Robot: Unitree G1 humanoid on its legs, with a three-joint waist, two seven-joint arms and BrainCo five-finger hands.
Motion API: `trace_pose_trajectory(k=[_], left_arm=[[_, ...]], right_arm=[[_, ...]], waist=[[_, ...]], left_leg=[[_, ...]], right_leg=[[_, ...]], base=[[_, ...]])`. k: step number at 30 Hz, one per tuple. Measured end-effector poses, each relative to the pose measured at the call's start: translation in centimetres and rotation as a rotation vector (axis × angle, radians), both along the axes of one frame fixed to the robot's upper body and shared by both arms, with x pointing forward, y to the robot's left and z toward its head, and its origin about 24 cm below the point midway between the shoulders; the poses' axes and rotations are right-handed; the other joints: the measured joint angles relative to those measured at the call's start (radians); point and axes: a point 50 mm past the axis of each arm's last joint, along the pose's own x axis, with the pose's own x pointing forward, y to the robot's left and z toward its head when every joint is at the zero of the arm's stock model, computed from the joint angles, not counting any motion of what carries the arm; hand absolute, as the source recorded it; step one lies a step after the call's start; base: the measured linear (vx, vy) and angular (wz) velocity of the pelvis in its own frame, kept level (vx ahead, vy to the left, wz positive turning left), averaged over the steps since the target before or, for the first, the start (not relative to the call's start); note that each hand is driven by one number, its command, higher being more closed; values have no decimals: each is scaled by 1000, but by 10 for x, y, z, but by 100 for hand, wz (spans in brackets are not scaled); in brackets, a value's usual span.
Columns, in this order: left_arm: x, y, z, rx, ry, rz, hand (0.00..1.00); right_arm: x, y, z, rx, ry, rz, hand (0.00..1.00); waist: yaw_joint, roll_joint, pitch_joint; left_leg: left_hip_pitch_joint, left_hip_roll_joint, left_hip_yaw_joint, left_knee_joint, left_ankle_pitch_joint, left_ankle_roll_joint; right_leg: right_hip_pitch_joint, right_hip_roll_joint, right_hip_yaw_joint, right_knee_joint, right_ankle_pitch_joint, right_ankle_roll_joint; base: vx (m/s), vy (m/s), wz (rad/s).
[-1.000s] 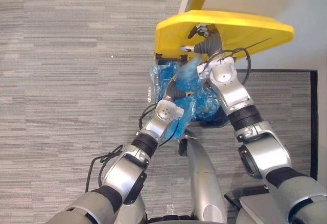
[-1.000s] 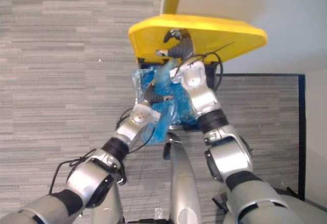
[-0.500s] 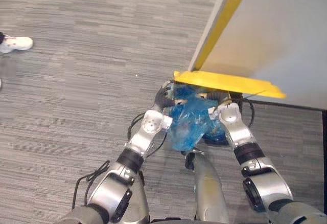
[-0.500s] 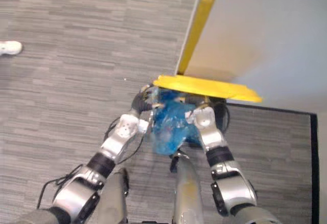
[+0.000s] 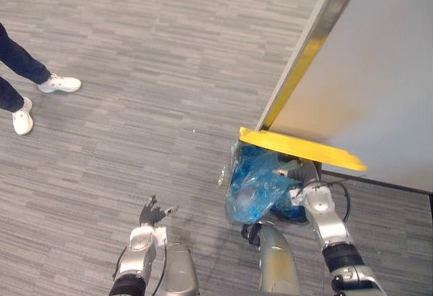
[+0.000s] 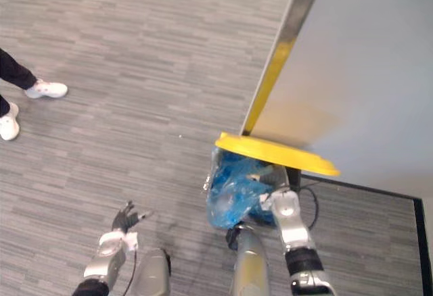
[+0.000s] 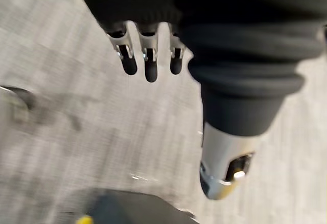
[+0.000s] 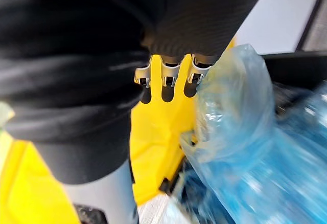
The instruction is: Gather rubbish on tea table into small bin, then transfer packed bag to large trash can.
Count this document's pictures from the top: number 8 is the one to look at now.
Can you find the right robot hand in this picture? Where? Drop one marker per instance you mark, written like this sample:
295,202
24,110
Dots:
76,68

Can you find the blue plastic trash bag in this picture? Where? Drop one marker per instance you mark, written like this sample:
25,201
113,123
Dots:
255,167

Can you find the yellow plastic trash bin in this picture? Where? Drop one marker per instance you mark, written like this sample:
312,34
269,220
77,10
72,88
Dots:
158,134

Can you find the pale green scrap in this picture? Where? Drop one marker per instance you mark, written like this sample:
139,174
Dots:
4,114

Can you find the dark framed grey panel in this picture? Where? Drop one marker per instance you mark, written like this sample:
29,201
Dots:
315,22

